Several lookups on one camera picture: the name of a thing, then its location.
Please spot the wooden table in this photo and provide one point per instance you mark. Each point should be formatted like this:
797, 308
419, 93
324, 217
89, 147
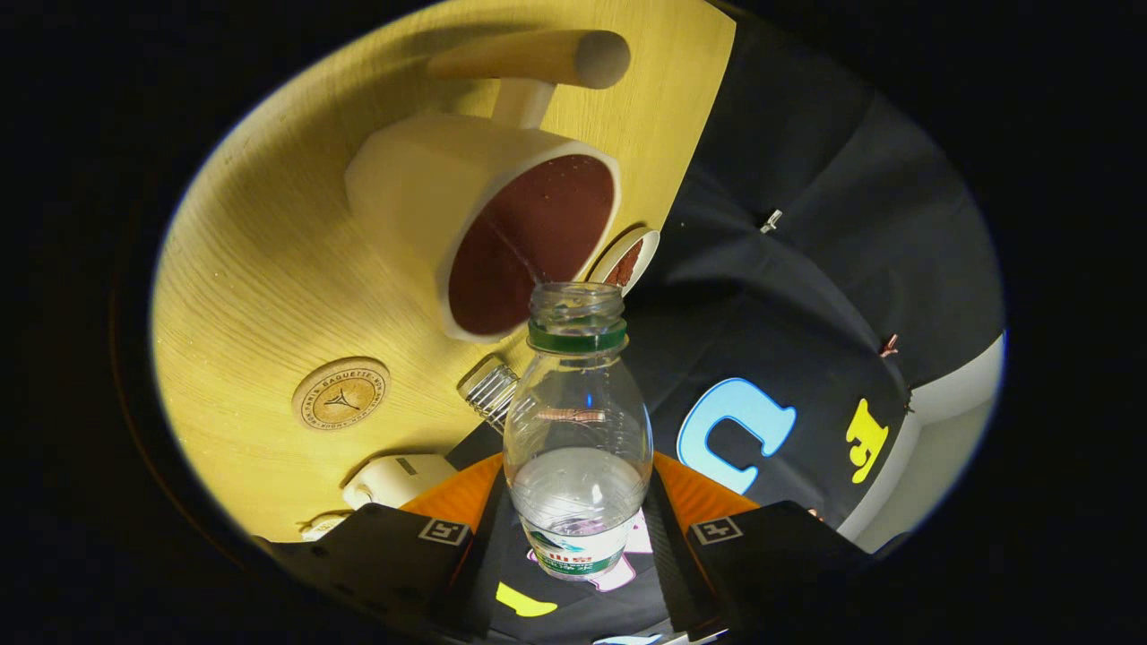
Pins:
251, 269

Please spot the white round plate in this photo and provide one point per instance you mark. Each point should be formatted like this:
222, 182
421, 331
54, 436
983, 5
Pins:
647, 255

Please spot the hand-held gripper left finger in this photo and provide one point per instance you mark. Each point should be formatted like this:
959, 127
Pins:
470, 573

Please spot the clear plastic juice bottle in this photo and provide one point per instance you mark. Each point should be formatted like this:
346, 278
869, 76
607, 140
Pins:
578, 412

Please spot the silver metal clip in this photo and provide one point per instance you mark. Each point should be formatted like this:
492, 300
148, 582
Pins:
771, 221

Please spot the round wooden coaster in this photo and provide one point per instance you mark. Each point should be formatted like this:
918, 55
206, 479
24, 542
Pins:
340, 394

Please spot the white divided grain dish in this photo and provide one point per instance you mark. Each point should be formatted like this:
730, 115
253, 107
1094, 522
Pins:
324, 527

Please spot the brown sausage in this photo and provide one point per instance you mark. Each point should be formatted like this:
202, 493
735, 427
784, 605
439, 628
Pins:
625, 264

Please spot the cream cup with brown inside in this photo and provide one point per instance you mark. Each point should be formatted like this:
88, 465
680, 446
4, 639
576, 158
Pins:
421, 179

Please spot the pink clip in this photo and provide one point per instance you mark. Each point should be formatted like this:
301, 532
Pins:
889, 346

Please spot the black backdrop cloth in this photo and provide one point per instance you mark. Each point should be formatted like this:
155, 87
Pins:
806, 179

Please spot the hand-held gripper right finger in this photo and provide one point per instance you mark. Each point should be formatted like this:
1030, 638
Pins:
672, 573

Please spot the white toaster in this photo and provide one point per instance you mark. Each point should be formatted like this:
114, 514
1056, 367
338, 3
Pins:
394, 479

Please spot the clear ribbed glass holder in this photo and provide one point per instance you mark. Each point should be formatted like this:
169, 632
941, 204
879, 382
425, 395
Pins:
488, 394

